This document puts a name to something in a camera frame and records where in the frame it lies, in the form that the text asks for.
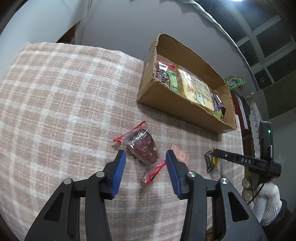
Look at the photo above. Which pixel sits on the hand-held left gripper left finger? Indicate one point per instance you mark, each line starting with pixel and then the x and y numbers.
pixel 118 176

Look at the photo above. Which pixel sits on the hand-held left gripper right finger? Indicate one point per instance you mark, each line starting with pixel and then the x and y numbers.
pixel 173 173

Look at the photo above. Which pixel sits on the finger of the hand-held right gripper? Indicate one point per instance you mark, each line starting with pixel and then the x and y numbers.
pixel 235 158

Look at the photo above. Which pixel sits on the yellow candy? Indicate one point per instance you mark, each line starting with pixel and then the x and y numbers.
pixel 215 161

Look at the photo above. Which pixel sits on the small dark candy packet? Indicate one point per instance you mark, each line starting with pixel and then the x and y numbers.
pixel 209 161

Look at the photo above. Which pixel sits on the red date snack packet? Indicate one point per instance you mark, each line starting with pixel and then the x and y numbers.
pixel 144 148

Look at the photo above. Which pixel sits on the light green candy packet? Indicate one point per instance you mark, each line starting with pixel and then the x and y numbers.
pixel 218 114

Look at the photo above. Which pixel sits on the brown chocolate bar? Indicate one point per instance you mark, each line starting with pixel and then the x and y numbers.
pixel 217 102

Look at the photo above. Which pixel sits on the cardboard box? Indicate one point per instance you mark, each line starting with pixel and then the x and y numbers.
pixel 182 109

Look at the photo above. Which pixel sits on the bread loaf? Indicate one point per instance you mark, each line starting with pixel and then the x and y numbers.
pixel 193 89

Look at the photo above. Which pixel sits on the green snack packet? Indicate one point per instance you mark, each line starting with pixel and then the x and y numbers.
pixel 173 82

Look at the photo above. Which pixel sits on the red black snack packet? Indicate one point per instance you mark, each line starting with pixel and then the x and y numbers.
pixel 161 69

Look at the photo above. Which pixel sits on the person's right forearm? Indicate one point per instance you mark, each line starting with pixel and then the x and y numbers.
pixel 283 217

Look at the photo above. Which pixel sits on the person's right hand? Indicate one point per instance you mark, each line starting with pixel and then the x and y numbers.
pixel 269 201

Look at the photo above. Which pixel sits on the white lace cloth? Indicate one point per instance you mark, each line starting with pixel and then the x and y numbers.
pixel 254 129

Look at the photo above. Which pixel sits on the small pink packet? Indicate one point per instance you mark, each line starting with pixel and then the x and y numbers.
pixel 181 155

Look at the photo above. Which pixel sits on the red storage box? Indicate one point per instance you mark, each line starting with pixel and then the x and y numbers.
pixel 241 111

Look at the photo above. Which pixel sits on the green printed carton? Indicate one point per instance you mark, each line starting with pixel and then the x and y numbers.
pixel 233 81

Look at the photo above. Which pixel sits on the pink checkered tablecloth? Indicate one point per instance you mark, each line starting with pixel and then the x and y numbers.
pixel 57 104

